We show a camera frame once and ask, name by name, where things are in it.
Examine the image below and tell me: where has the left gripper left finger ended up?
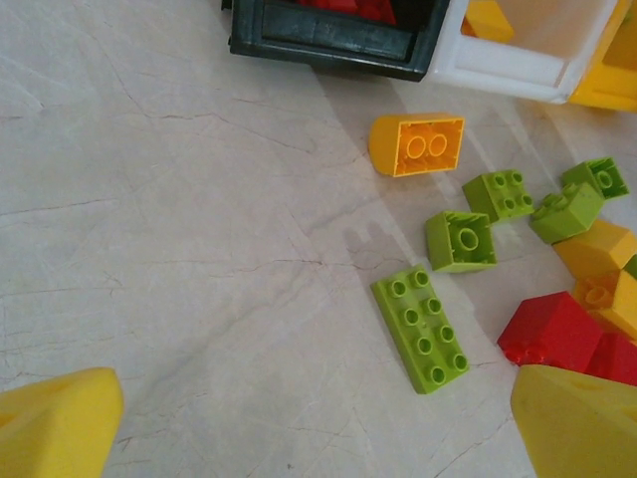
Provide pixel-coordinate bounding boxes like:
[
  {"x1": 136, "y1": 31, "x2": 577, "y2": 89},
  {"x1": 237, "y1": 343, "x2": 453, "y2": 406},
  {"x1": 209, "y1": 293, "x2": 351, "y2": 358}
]
[{"x1": 0, "y1": 366, "x2": 124, "y2": 478}]

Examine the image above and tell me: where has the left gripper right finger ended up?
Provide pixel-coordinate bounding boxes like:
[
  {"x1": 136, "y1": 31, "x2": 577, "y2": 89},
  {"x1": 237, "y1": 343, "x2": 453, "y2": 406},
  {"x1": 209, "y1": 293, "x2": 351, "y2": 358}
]
[{"x1": 511, "y1": 364, "x2": 637, "y2": 478}]

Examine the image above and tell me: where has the red lego brick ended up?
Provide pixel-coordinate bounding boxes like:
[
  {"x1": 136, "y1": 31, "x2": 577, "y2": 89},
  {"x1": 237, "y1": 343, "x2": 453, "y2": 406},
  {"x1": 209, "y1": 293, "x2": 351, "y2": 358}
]
[
  {"x1": 496, "y1": 291, "x2": 606, "y2": 373},
  {"x1": 355, "y1": 0, "x2": 399, "y2": 26},
  {"x1": 584, "y1": 331, "x2": 637, "y2": 387}
]

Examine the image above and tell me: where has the long green lego brick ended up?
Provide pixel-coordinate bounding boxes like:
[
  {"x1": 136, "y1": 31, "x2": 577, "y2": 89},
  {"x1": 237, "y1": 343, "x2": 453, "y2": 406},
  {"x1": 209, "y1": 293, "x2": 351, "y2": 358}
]
[{"x1": 369, "y1": 263, "x2": 472, "y2": 396}]

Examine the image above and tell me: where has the yellow plastic bin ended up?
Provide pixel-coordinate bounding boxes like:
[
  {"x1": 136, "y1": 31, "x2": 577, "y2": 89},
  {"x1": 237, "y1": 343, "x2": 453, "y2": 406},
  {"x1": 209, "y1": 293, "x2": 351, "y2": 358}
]
[{"x1": 566, "y1": 0, "x2": 637, "y2": 114}]

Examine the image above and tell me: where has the yellow rounded lego brick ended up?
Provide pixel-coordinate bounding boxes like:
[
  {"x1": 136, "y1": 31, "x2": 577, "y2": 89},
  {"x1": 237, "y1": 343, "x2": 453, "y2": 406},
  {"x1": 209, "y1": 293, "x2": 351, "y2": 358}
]
[{"x1": 368, "y1": 113, "x2": 467, "y2": 179}]

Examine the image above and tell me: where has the white plastic bin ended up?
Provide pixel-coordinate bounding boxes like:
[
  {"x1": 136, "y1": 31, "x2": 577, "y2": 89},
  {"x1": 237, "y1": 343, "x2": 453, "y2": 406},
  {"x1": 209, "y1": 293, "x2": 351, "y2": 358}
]
[{"x1": 427, "y1": 0, "x2": 621, "y2": 105}]

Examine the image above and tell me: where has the black plastic bin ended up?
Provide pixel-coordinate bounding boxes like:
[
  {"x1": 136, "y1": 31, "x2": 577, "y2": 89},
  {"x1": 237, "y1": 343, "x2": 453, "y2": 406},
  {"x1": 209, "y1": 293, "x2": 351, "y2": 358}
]
[{"x1": 221, "y1": 0, "x2": 452, "y2": 84}]

